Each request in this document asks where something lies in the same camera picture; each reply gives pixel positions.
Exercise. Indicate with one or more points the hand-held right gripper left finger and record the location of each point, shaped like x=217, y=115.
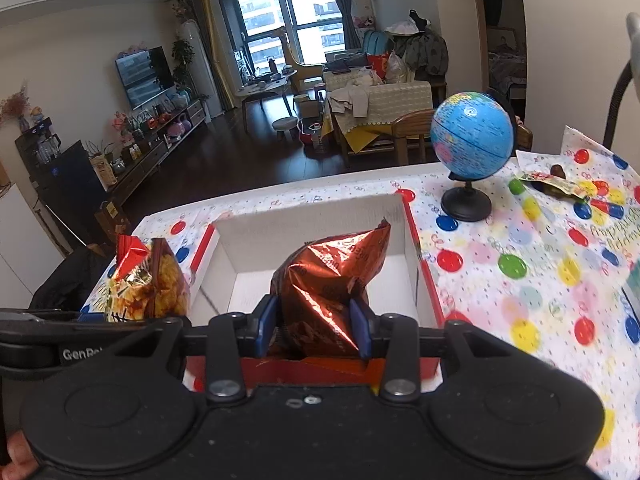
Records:
x=266, y=322

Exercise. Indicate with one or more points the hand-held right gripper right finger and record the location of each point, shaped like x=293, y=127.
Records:
x=359, y=329

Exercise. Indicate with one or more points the copper red foil snack bag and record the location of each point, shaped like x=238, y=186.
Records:
x=325, y=285

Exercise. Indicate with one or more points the red cardboard box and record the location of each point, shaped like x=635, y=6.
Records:
x=310, y=220

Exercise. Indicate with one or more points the yellow chips snack bag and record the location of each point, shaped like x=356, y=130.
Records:
x=145, y=285

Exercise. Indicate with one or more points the person's left hand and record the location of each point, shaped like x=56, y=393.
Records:
x=21, y=457

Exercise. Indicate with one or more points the black jacket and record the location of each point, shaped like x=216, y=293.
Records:
x=70, y=275

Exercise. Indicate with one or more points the white cabinet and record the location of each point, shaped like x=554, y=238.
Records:
x=20, y=250

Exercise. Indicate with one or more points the brown cardboard box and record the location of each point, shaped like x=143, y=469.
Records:
x=112, y=217

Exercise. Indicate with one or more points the polka dot tablecloth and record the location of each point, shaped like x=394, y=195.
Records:
x=500, y=285

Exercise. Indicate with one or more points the small round stool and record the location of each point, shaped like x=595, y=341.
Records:
x=286, y=124

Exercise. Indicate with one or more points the dark wooden television cabinet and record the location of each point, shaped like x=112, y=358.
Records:
x=150, y=152

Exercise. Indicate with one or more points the wooden chair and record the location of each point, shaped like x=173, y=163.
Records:
x=412, y=130

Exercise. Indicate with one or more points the blue desk globe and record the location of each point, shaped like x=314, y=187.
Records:
x=472, y=135

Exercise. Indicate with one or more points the round coffee table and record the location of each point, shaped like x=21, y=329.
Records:
x=265, y=91

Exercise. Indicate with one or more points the green gold snack packet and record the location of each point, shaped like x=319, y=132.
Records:
x=562, y=187

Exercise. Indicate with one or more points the yellow armchair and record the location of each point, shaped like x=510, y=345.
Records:
x=307, y=77

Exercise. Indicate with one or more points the white standing air conditioner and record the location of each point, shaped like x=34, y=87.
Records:
x=197, y=60

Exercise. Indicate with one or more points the flat screen television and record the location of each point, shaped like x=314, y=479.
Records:
x=145, y=76

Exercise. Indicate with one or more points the potted green plant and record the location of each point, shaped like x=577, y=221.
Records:
x=182, y=60

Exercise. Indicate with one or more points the pile of clothes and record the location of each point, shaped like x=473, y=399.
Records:
x=422, y=47

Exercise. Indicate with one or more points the large window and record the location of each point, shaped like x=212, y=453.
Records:
x=285, y=15

